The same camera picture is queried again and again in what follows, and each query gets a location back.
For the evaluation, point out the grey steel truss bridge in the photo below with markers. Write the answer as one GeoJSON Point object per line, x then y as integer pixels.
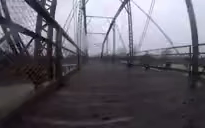
{"type": "Point", "coordinates": [194, 50]}

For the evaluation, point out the pale river water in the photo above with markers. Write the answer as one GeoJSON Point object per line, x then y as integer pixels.
{"type": "Point", "coordinates": [6, 100]}

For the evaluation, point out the metal rail fence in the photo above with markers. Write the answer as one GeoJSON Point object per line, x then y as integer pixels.
{"type": "Point", "coordinates": [190, 60]}

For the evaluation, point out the dark wooden bridge deck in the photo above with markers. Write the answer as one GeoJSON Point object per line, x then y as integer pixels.
{"type": "Point", "coordinates": [123, 100]}

